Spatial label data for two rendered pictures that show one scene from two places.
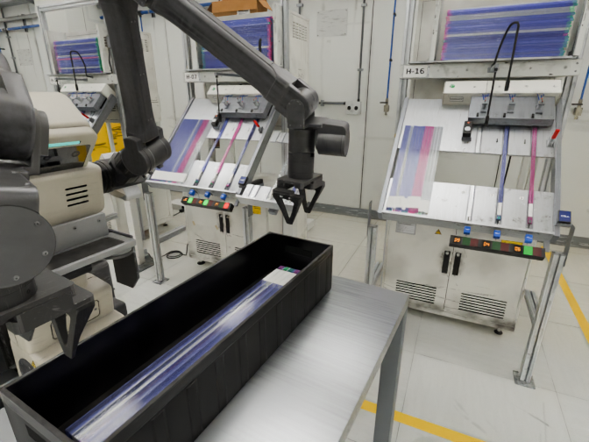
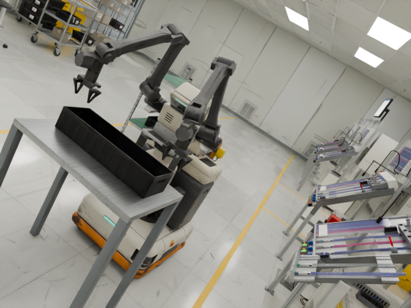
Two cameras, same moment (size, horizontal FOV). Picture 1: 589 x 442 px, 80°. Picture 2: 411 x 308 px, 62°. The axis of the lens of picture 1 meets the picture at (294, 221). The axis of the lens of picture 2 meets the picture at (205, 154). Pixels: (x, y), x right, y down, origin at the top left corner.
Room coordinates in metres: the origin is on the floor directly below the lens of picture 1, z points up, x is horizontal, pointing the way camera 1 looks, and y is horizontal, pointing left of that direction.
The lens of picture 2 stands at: (0.57, -1.40, 1.48)
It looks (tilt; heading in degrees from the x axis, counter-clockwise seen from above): 16 degrees down; 78
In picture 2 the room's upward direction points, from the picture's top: 31 degrees clockwise
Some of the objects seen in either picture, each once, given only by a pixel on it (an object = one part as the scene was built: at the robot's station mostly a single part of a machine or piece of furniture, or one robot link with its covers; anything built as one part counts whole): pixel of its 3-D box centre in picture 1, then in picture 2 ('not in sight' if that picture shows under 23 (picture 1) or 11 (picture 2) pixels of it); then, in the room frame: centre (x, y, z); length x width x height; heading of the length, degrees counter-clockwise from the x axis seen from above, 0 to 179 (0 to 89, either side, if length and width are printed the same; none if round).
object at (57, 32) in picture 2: not in sight; (61, 34); (-1.37, 5.23, 0.30); 0.30 x 0.23 x 0.18; 84
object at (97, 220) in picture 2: not in sight; (137, 223); (0.89, 0.78, 0.16); 0.67 x 0.64 x 0.25; 60
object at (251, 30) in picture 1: (238, 45); not in sight; (2.45, 0.35, 1.52); 0.51 x 0.13 x 0.27; 65
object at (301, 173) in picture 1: (301, 167); (182, 142); (0.77, -0.01, 1.08); 0.10 x 0.07 x 0.07; 151
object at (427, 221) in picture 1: (462, 210); not in sight; (1.81, -0.91, 0.65); 1.01 x 0.73 x 1.29; 155
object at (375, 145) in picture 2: not in sight; (353, 165); (4.54, 4.63, 0.95); 1.36 x 0.82 x 1.90; 155
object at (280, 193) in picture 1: (293, 202); (169, 153); (0.74, 0.00, 1.01); 0.07 x 0.07 x 0.09; 61
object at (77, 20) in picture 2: not in sight; (68, 17); (-1.37, 5.21, 0.63); 0.40 x 0.30 x 0.14; 80
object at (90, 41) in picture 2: not in sight; (83, 38); (-1.25, 6.20, 0.29); 0.40 x 0.30 x 0.14; 65
